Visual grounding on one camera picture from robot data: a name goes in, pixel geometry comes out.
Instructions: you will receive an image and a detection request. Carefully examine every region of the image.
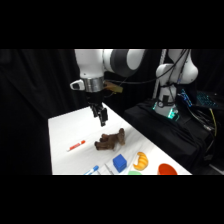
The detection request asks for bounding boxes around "blue pen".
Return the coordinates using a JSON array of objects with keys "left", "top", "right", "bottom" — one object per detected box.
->
[{"left": 83, "top": 165, "right": 101, "bottom": 176}]

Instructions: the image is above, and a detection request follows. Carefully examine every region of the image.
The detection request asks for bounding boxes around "tan wrist mount plate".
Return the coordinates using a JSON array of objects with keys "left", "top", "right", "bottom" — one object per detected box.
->
[{"left": 104, "top": 82, "right": 124, "bottom": 95}]

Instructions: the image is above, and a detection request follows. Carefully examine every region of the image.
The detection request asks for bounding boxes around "yellow cable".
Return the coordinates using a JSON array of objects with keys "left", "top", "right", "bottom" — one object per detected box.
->
[{"left": 209, "top": 107, "right": 218, "bottom": 138}]

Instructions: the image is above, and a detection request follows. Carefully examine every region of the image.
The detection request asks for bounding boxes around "blue backlit keyboard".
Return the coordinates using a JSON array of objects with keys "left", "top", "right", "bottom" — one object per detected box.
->
[{"left": 195, "top": 91, "right": 218, "bottom": 108}]

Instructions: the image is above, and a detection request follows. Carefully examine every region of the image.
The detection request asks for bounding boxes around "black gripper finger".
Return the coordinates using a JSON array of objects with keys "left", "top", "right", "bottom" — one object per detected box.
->
[
  {"left": 98, "top": 107, "right": 109, "bottom": 127},
  {"left": 90, "top": 104, "right": 101, "bottom": 119}
]

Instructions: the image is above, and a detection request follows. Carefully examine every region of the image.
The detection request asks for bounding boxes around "brown plush toy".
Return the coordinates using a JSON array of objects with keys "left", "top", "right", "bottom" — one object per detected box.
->
[{"left": 94, "top": 127, "right": 127, "bottom": 151}]

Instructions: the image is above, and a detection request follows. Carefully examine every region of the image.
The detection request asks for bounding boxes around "orange bowl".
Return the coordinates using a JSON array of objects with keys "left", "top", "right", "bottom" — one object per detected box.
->
[{"left": 157, "top": 162, "right": 179, "bottom": 176}]

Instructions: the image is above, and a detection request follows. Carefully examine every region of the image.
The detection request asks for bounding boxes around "yellow toy croissant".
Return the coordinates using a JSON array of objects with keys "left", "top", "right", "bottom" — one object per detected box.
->
[{"left": 132, "top": 151, "right": 150, "bottom": 172}]

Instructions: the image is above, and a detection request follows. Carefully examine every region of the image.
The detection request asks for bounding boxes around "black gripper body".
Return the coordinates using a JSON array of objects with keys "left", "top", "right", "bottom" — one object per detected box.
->
[{"left": 86, "top": 89, "right": 105, "bottom": 108}]

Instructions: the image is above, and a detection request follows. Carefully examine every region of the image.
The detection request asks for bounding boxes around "blue cube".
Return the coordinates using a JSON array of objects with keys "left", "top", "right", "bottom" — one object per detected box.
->
[{"left": 112, "top": 153, "right": 128, "bottom": 174}]

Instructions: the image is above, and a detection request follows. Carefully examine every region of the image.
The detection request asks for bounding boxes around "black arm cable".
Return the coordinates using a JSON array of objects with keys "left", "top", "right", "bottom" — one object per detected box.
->
[{"left": 105, "top": 49, "right": 191, "bottom": 86}]

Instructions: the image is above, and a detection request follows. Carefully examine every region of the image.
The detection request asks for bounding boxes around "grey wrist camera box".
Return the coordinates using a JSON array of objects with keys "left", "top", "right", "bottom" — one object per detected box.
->
[{"left": 69, "top": 79, "right": 85, "bottom": 91}]

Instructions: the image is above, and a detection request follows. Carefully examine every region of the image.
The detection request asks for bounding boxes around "red pen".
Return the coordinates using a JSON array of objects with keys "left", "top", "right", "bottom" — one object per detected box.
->
[{"left": 66, "top": 139, "right": 87, "bottom": 153}]

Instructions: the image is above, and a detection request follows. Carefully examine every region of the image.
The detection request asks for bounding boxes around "black robot stand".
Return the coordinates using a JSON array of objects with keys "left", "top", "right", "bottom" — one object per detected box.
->
[{"left": 122, "top": 99, "right": 209, "bottom": 174}]

